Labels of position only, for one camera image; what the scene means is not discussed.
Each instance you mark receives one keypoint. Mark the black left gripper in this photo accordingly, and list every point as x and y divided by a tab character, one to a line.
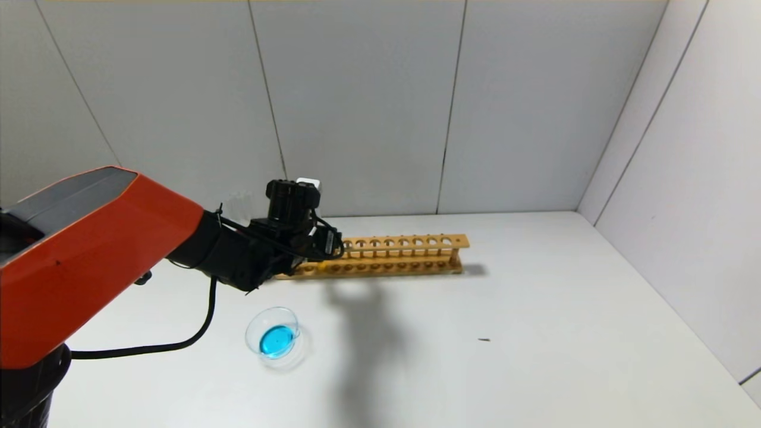
330	243

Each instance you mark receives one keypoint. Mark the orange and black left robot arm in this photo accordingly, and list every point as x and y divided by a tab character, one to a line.
89	249

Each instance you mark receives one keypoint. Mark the wooden test tube rack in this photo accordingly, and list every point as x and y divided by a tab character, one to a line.
404	244

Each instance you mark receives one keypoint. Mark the clear glass dish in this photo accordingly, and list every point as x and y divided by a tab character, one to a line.
278	342

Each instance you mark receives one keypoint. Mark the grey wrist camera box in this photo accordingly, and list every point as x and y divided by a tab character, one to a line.
309	183

